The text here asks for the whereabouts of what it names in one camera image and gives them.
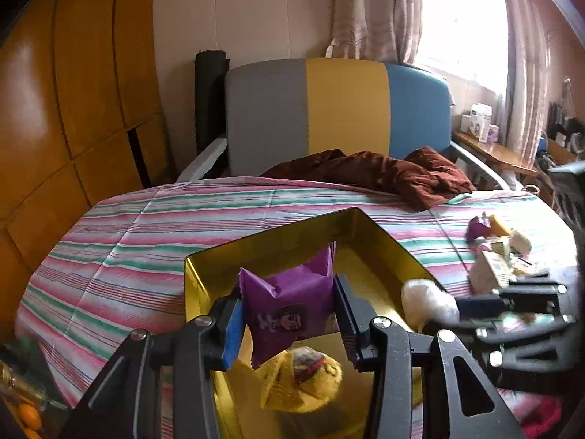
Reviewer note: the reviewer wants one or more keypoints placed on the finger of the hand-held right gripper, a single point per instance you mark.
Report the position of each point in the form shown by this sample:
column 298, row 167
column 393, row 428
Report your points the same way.
column 484, row 304
column 512, row 343

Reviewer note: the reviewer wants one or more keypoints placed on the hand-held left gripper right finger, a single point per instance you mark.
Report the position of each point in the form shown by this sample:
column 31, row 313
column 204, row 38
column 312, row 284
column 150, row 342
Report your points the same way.
column 346, row 324

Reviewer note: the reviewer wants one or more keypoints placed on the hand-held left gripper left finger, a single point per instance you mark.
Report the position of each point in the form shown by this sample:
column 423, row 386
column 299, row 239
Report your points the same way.
column 233, row 331

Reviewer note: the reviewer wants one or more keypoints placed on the white fluffy bundle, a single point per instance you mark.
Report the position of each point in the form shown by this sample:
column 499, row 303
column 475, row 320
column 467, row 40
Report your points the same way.
column 427, row 302

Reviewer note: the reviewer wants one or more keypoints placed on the purple snack packet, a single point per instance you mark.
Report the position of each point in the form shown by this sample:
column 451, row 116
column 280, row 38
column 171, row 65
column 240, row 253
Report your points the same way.
column 292, row 302

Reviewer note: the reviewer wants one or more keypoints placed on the gold-lined rectangular gift box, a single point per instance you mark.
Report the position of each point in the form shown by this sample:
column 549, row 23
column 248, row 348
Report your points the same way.
column 379, row 256

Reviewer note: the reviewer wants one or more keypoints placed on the beige carton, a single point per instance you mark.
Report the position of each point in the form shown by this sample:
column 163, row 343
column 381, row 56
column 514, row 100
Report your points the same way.
column 490, row 272
column 498, row 246

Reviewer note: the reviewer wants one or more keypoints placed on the beige rolled towel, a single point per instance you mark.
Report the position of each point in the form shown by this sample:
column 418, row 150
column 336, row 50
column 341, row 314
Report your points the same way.
column 520, row 240

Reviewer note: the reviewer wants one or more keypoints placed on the red cloth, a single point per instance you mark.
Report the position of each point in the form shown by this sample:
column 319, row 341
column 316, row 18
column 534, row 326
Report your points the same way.
column 530, row 416

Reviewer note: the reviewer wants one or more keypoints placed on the small purple packet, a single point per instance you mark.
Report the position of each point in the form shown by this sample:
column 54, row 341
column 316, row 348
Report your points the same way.
column 476, row 228

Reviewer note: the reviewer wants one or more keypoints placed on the yellow snack packet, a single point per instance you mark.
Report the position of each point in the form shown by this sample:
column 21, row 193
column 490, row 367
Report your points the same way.
column 297, row 384

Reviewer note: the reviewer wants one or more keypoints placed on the yellow sponge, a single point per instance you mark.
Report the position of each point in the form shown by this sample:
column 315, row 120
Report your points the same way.
column 498, row 225

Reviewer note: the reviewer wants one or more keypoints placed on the striped bed sheet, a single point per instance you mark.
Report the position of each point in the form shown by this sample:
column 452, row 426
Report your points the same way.
column 137, row 238

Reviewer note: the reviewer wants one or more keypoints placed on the wooden side table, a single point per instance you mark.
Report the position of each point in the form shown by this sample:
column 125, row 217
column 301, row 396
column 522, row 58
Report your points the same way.
column 498, row 153

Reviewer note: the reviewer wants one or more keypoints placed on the brown blanket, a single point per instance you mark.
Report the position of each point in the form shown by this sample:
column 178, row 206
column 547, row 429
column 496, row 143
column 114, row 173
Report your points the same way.
column 388, row 173

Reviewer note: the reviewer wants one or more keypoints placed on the cluttered shelf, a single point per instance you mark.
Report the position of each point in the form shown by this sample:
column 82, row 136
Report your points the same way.
column 566, row 123

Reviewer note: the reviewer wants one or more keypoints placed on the pink tissue pack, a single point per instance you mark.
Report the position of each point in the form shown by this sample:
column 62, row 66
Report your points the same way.
column 492, row 133

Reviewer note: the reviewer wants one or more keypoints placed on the white box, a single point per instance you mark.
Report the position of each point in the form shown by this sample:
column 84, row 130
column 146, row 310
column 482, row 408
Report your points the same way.
column 475, row 121

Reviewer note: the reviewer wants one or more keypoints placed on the grey yellow blue headboard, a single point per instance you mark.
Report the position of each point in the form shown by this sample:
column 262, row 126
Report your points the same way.
column 320, row 114

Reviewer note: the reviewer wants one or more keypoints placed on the patterned window curtain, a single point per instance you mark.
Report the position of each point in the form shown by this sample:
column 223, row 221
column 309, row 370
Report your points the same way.
column 374, row 9
column 525, row 77

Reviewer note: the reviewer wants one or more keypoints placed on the orange fruit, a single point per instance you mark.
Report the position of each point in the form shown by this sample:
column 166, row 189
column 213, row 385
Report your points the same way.
column 28, row 414

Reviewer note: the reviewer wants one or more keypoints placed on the black rolled mat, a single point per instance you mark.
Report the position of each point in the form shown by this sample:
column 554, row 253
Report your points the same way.
column 208, row 96

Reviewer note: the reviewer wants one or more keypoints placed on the wooden wardrobe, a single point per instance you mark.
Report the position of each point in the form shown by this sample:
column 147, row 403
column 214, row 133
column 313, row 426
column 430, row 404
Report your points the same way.
column 68, row 123

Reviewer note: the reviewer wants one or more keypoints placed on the grey bed rail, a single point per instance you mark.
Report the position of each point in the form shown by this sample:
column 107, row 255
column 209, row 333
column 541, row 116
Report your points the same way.
column 480, row 164
column 201, row 164

